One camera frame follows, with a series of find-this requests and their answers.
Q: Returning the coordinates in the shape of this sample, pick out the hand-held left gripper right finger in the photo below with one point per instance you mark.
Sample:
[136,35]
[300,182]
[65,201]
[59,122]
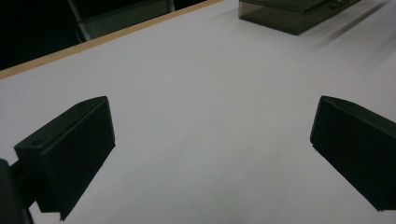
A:
[358,149]

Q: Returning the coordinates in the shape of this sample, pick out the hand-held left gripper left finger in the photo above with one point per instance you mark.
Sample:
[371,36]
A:
[74,149]

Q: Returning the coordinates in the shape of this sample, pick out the smoky transparent drawer organizer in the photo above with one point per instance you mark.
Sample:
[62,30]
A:
[280,15]

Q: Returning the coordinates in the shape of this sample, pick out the grey metal stand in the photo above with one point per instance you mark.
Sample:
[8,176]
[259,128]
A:
[124,18]

